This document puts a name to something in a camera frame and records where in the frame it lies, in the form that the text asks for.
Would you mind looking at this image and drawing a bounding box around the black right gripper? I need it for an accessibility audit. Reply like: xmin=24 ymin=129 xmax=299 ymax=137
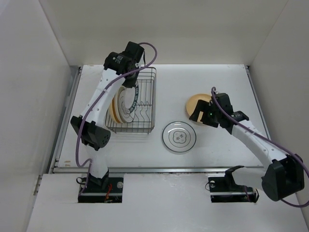
xmin=189 ymin=99 xmax=221 ymax=128

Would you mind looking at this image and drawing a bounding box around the tan plastic plate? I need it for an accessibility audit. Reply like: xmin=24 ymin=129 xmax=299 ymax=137
xmin=186 ymin=93 xmax=211 ymax=126

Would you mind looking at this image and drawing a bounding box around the white bowl green band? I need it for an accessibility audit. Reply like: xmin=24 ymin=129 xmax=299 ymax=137
xmin=125 ymin=82 xmax=139 ymax=112

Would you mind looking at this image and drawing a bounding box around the yellow plate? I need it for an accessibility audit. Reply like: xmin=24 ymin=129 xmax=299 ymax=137
xmin=109 ymin=99 xmax=120 ymax=124

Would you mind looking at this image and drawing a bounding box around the white plate green rim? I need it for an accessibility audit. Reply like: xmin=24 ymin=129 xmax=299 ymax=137
xmin=162 ymin=121 xmax=197 ymax=153
xmin=119 ymin=90 xmax=135 ymax=123

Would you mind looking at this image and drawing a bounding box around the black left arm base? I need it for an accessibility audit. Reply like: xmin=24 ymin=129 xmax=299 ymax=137
xmin=77 ymin=177 xmax=124 ymax=203

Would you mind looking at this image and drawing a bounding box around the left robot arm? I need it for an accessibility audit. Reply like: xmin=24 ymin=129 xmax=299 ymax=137
xmin=70 ymin=42 xmax=149 ymax=192

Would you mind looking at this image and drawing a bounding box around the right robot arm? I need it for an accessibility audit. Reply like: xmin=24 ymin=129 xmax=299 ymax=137
xmin=186 ymin=93 xmax=308 ymax=202

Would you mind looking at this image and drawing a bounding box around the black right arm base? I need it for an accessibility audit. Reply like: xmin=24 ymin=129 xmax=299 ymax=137
xmin=205 ymin=176 xmax=259 ymax=203

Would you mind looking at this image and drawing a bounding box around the cream white plate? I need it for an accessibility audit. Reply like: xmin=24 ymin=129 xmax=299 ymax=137
xmin=114 ymin=86 xmax=125 ymax=123

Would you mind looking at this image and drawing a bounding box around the grey wire dish rack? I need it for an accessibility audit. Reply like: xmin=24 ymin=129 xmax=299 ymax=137
xmin=105 ymin=67 xmax=156 ymax=133

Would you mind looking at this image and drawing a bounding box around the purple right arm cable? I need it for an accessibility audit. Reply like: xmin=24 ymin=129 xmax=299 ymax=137
xmin=211 ymin=87 xmax=309 ymax=208

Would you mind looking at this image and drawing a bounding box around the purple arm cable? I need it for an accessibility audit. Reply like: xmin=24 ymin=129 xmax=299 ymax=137
xmin=76 ymin=42 xmax=158 ymax=194
xmin=211 ymin=87 xmax=309 ymax=208

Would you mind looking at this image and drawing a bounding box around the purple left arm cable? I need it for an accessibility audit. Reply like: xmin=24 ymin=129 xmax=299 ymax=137
xmin=76 ymin=42 xmax=158 ymax=194

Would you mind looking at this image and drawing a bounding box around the aluminium table rail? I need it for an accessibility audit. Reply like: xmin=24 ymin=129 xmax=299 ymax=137
xmin=48 ymin=65 xmax=268 ymax=174

